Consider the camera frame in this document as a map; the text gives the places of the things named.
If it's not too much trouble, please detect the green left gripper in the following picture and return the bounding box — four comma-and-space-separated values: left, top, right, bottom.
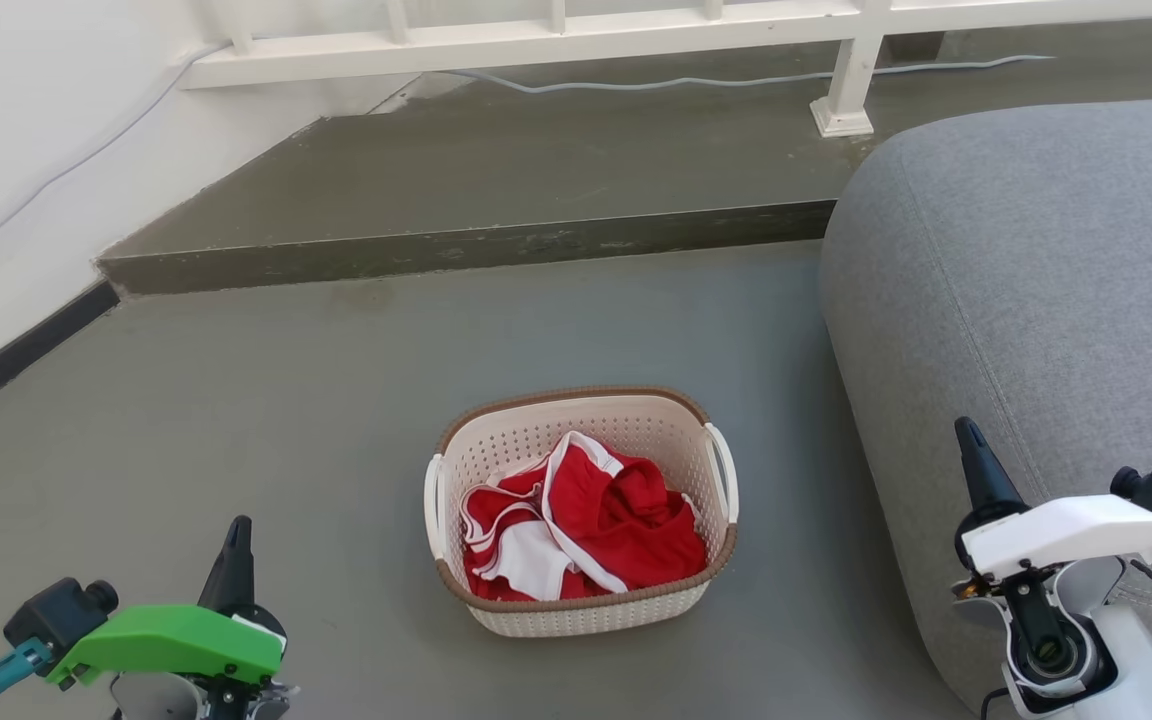
46, 516, 287, 691

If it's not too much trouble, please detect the teal plug left camera cable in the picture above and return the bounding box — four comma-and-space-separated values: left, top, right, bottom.
0, 638, 55, 720

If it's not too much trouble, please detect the white wooden railing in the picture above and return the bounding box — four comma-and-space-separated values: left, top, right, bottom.
179, 0, 1152, 139

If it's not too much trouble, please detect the black baseboard strip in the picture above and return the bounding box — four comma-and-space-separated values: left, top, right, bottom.
0, 280, 122, 433

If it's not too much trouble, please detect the cream perforated laundry basket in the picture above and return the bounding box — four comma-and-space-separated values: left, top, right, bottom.
423, 386, 740, 639

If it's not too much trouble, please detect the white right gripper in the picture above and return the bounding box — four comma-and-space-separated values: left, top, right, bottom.
954, 417, 1152, 581

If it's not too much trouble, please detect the raised grey concrete step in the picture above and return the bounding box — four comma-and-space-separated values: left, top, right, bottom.
96, 15, 1152, 297

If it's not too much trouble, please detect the red and white garment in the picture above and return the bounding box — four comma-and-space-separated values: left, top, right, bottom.
460, 430, 709, 603

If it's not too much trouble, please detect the grey cable on wall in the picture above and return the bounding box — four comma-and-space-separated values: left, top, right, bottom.
0, 40, 232, 278

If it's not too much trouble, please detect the grey fabric sofa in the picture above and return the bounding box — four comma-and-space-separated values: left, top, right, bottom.
819, 95, 1152, 716

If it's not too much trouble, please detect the grey cable on floor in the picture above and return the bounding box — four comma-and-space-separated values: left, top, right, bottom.
441, 55, 1055, 94

